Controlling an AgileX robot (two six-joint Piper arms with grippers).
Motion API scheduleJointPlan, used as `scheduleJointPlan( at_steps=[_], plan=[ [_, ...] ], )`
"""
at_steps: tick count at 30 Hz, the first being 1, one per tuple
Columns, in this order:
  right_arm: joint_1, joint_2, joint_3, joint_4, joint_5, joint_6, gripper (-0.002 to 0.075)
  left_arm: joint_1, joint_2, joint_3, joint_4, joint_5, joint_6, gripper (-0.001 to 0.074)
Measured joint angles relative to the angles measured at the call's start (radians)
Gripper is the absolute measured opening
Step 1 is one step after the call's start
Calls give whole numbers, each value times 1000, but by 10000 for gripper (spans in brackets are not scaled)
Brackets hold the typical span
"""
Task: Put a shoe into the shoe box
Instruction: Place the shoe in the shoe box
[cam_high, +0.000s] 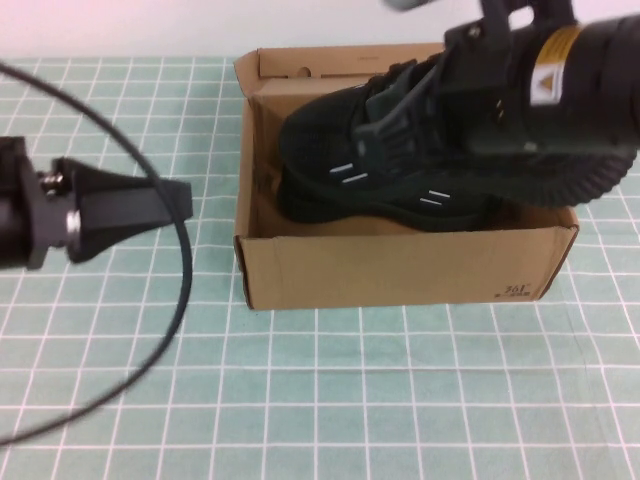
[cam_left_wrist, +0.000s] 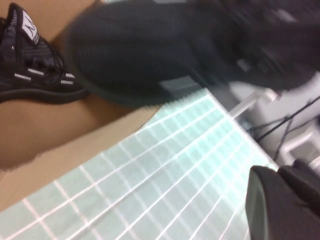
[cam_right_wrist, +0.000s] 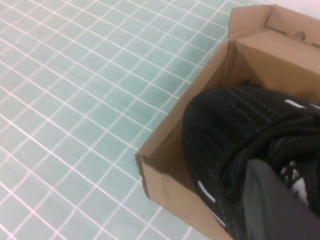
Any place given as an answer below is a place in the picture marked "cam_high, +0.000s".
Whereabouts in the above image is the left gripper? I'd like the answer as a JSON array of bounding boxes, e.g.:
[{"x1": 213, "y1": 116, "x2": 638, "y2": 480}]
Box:
[{"x1": 0, "y1": 136, "x2": 194, "y2": 271}]

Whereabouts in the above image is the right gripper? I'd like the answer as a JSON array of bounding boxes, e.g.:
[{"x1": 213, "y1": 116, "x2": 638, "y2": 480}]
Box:
[{"x1": 355, "y1": 17, "x2": 536, "y2": 177}]

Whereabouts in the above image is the black sneaker stuffed with paper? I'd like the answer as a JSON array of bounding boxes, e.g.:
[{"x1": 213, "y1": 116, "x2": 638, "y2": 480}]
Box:
[{"x1": 277, "y1": 47, "x2": 640, "y2": 211}]

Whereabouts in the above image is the brown cardboard shoe box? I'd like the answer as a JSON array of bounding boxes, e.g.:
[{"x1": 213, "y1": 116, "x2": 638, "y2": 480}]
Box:
[{"x1": 233, "y1": 43, "x2": 581, "y2": 312}]

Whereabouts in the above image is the black sneaker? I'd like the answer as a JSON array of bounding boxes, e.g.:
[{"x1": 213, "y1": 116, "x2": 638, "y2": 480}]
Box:
[{"x1": 276, "y1": 167, "x2": 506, "y2": 235}]

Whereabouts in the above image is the black cable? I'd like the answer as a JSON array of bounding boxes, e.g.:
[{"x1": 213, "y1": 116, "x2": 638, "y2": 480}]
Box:
[{"x1": 0, "y1": 59, "x2": 195, "y2": 447}]

